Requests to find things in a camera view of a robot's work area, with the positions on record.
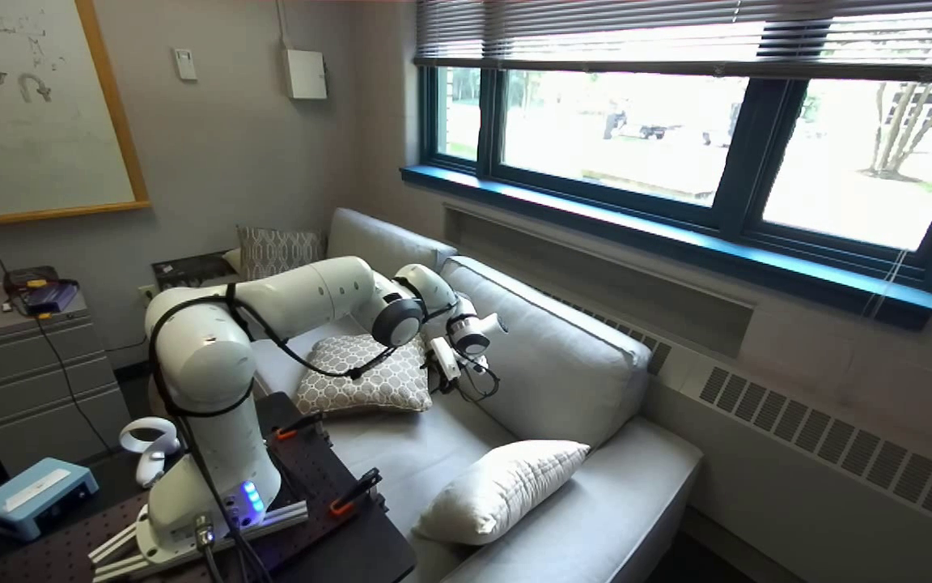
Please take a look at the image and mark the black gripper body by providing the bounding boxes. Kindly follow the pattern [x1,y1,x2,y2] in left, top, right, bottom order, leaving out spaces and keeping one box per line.
[446,322,496,374]

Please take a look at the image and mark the beige lattice patterned pillow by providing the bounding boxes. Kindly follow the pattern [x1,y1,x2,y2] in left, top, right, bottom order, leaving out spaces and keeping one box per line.
[291,331,436,421]

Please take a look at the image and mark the grey couch back cushion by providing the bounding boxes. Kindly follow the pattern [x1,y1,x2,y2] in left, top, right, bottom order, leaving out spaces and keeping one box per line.
[417,254,653,447]
[326,205,458,284]

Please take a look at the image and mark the plain white pillow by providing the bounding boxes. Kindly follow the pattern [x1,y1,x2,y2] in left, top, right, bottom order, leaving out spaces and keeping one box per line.
[412,438,592,552]

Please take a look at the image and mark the grey fabric couch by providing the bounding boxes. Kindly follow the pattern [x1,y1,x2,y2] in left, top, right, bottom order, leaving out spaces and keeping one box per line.
[235,205,707,583]

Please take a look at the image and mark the black orange clamp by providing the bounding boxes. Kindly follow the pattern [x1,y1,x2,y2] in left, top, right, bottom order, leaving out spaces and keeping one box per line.
[326,463,385,520]
[268,404,330,447]

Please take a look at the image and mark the black robot table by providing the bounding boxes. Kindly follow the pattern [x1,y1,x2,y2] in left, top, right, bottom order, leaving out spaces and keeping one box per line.
[10,388,422,583]

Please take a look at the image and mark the metal robot mounting plate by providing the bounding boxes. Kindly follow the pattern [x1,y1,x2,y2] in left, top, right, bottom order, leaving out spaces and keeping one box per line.
[86,494,313,577]

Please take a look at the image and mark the dark side table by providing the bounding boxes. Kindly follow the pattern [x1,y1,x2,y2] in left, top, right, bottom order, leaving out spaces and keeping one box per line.
[152,249,240,292]

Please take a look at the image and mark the white VR controller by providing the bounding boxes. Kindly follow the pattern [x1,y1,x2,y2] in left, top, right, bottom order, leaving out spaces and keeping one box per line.
[118,414,186,493]

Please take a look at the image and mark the wide blue framed window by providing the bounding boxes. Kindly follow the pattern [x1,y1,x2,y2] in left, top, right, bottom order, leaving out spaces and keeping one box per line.
[398,0,932,333]

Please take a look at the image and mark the grey window blinds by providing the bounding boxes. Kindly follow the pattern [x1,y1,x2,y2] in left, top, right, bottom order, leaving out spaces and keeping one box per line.
[412,0,932,82]

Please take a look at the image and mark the black box device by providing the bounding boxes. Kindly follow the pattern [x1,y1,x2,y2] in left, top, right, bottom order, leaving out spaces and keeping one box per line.
[0,263,86,319]

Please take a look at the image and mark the grey drawer cabinet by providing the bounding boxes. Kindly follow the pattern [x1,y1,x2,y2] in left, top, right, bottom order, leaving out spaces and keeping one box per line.
[0,283,136,478]

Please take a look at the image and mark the light blue box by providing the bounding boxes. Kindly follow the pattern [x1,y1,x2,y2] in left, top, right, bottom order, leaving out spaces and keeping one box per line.
[0,452,103,544]

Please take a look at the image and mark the wood framed whiteboard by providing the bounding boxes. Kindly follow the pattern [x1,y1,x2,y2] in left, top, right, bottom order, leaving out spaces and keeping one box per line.
[0,0,154,234]

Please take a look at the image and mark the light wrist camera box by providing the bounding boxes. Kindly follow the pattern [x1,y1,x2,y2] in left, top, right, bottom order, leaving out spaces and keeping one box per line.
[427,333,465,391]

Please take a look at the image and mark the white wall box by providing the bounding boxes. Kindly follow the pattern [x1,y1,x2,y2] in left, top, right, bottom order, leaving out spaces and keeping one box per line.
[281,41,330,105]

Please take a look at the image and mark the wall radiator with grille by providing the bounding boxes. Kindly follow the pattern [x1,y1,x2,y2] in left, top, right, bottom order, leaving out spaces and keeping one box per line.
[620,322,932,583]

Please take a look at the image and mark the white wall thermostat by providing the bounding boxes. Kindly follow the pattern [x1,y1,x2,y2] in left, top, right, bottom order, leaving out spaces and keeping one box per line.
[167,44,201,85]

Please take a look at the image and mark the thin black cable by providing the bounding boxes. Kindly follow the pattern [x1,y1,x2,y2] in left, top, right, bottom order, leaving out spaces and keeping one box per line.
[0,152,118,456]

